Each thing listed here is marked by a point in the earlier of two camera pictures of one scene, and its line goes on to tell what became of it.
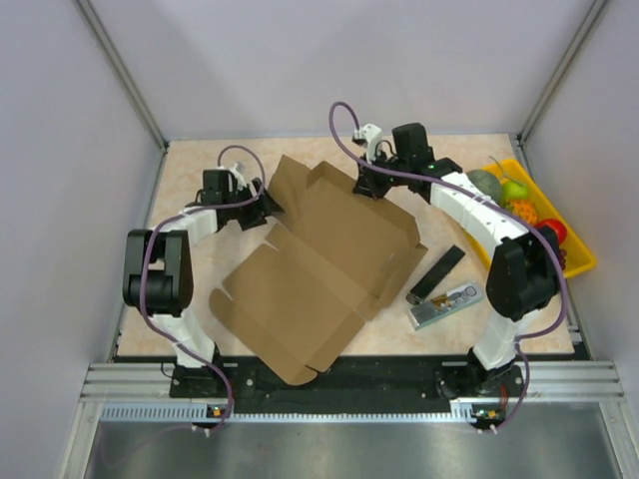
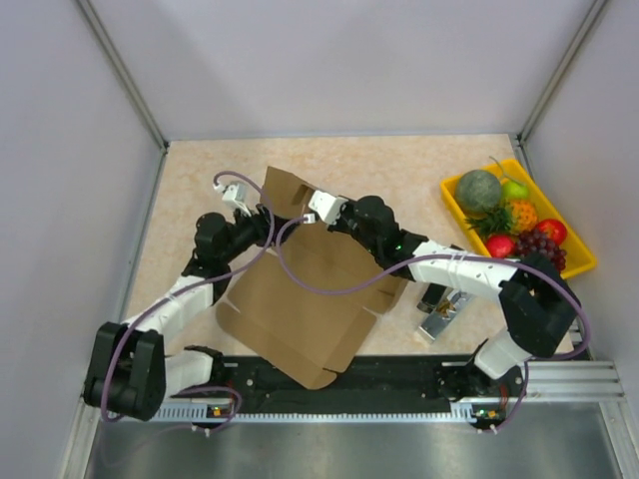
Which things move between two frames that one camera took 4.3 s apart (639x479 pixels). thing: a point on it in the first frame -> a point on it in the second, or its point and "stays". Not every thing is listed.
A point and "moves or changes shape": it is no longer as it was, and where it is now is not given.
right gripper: x=367 y=184 -> x=337 y=225
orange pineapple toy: x=525 y=210 stays
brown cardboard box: x=298 y=305 moves or changes shape
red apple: x=557 y=227 stays
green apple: x=513 y=191 stays
